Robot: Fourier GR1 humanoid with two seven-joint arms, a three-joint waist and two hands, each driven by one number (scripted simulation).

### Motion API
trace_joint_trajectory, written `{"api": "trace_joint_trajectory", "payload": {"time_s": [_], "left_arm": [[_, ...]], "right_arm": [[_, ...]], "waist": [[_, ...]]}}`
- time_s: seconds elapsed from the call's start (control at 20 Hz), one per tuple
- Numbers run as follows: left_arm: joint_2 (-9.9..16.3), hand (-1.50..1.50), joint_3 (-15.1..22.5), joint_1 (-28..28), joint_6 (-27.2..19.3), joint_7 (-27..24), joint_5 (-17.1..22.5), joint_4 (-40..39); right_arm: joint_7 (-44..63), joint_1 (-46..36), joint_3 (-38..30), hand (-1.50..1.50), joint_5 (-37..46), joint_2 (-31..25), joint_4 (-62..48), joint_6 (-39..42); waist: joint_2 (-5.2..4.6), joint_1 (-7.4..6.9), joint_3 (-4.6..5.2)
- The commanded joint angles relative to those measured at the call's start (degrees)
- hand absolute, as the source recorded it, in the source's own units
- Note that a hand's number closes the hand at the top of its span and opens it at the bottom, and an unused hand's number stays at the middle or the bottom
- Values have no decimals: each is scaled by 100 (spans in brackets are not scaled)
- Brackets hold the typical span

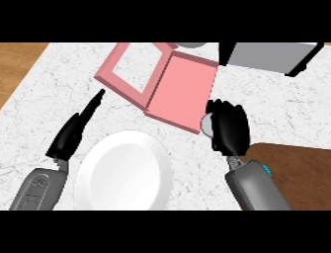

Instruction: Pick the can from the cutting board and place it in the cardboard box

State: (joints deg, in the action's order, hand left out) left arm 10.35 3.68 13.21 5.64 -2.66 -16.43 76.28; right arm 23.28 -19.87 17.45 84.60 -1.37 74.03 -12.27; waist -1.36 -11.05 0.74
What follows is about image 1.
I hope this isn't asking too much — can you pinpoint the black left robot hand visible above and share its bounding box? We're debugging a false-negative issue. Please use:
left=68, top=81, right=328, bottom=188
left=46, top=88, right=106, bottom=162

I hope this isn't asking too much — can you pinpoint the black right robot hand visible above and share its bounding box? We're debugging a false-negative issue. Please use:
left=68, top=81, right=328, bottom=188
left=204, top=98, right=250, bottom=157

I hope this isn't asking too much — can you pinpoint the pink cardboard box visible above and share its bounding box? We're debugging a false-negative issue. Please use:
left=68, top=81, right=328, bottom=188
left=92, top=42, right=220, bottom=135

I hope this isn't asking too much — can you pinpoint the brown wooden cutting board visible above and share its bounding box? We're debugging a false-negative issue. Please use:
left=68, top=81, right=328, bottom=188
left=244, top=142, right=331, bottom=211

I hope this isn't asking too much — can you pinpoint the white oval plate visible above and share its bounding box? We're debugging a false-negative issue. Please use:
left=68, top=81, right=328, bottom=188
left=72, top=129, right=173, bottom=211

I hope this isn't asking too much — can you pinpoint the grey and black appliance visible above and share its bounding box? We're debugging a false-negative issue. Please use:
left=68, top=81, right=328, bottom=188
left=217, top=42, right=327, bottom=78

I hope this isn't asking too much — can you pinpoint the grey round object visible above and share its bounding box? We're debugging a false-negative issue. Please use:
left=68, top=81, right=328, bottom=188
left=173, top=42, right=208, bottom=49

